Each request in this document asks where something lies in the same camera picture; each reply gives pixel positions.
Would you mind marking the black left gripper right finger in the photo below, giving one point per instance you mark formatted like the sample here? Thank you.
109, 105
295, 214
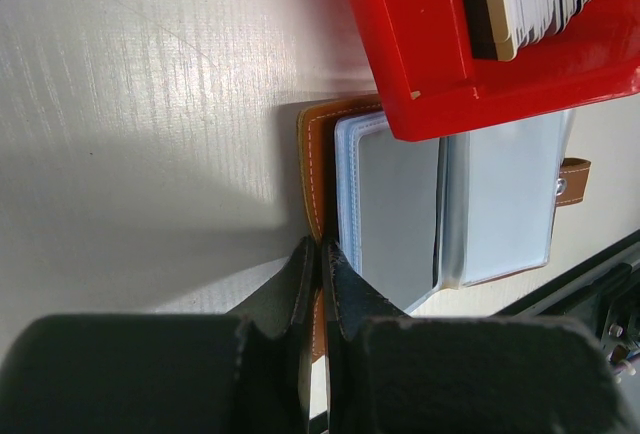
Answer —
392, 373

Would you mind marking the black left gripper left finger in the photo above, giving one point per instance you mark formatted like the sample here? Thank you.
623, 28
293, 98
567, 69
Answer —
246, 371

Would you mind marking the brown leather card holder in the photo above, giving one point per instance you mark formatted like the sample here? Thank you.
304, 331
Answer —
498, 189

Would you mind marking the red plastic card tray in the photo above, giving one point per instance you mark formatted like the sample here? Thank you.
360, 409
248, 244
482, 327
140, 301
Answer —
431, 85

